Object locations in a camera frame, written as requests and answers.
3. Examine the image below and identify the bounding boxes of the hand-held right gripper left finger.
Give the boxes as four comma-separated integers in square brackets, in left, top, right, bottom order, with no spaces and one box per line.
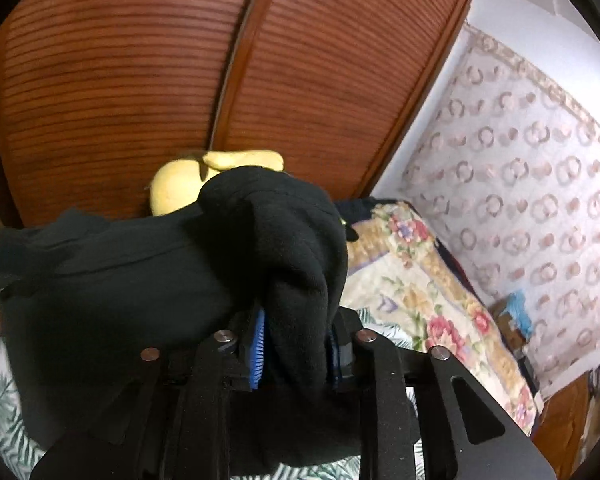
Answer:
[30,310,267,480]

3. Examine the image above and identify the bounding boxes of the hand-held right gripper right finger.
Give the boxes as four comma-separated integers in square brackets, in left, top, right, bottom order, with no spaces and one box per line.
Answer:
[330,307,556,480]

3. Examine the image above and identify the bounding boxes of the black printed t-shirt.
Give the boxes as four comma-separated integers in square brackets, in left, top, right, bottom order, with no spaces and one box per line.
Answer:
[0,164,421,466]

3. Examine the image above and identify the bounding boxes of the floral blanket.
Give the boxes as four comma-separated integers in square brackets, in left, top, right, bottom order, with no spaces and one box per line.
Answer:
[337,201,543,436]

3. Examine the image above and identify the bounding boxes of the navy blue cloth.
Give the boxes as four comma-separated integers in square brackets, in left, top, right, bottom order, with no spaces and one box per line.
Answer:
[334,197,386,223]

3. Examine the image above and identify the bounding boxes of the small brown box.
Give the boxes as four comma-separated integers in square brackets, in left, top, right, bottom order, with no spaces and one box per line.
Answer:
[495,305,528,356]

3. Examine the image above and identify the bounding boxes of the yellow plush toy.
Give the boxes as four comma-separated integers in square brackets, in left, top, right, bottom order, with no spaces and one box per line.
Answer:
[147,149,285,217]

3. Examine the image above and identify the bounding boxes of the light blue cloth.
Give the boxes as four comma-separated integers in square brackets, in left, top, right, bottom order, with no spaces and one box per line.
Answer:
[505,291,533,341]

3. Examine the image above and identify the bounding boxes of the wooden cabinet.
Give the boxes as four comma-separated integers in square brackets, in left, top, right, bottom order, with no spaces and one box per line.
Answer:
[545,365,600,480]

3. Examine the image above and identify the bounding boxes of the ring-patterned wall curtain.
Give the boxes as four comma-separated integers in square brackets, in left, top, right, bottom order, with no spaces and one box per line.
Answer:
[400,25,600,396]

